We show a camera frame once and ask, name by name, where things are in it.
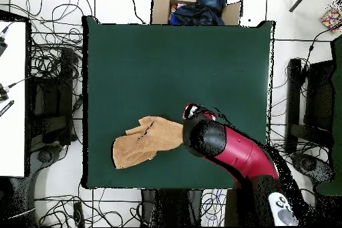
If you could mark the tan terry towel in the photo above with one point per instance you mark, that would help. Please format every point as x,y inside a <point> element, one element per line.
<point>149,142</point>

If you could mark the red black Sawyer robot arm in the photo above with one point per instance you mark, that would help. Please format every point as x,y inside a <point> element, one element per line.
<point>240,150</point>

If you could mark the colourful dotted cloth item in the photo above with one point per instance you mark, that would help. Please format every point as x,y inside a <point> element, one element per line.
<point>331,19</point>

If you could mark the dark green table cloth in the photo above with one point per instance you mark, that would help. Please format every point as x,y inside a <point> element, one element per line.
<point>133,64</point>

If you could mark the dark blue clothing pile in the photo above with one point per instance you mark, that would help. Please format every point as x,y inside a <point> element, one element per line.
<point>203,8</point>

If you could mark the brown cardboard box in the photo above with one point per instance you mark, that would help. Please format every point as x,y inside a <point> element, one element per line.
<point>160,11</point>

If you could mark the black floor stand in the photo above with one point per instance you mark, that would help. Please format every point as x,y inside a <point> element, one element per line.
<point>318,97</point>
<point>50,121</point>

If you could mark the dark round stand base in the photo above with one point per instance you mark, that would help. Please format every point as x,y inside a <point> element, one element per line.
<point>310,165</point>

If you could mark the green cloth on side table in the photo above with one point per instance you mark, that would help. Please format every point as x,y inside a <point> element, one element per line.
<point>337,105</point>

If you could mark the black power strip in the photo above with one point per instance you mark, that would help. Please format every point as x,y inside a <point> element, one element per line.
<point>78,213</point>

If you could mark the white side desk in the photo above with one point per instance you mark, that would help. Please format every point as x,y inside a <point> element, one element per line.
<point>13,131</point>

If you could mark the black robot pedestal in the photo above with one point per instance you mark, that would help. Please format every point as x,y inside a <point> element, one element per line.
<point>171,206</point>

